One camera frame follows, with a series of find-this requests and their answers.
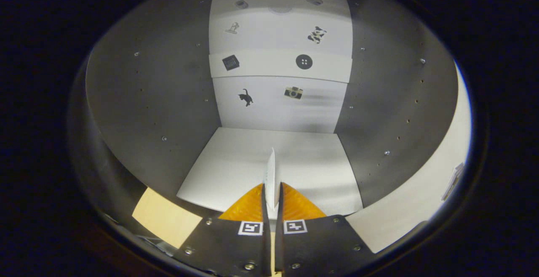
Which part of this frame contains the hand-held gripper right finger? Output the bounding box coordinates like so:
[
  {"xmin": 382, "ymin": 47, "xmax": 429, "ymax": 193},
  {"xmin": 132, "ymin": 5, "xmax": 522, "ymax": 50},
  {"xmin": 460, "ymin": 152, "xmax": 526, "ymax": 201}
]
[{"xmin": 274, "ymin": 182, "xmax": 376, "ymax": 277}]

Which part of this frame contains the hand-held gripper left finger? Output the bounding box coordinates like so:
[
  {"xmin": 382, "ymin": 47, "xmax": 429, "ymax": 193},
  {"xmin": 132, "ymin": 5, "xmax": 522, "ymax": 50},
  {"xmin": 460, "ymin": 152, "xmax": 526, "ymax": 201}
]
[{"xmin": 173, "ymin": 183, "xmax": 272, "ymax": 277}]

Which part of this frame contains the dark grey cabinet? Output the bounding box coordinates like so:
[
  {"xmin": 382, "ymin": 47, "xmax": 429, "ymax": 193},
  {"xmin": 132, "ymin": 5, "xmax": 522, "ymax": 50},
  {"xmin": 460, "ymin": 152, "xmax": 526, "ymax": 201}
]
[{"xmin": 84, "ymin": 0, "xmax": 459, "ymax": 221}]

